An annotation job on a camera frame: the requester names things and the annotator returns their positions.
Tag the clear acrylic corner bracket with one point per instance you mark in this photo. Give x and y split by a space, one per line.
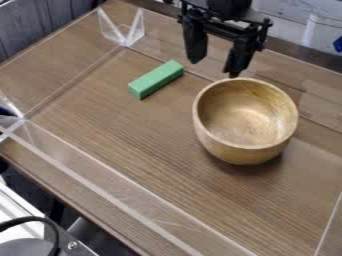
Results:
122 34

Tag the clear acrylic front barrier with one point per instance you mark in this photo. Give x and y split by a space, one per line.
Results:
146 222

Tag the brown wooden bowl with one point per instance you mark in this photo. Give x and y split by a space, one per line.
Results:
245 120

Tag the white container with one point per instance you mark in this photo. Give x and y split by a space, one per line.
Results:
322 34

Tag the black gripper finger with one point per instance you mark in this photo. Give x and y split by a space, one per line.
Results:
196 40
245 45

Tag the grey metal bracket with screw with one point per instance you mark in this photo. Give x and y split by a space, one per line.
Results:
74 242

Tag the green rectangular block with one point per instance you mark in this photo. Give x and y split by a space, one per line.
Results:
150 82

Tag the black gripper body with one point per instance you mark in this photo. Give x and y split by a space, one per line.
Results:
210 15

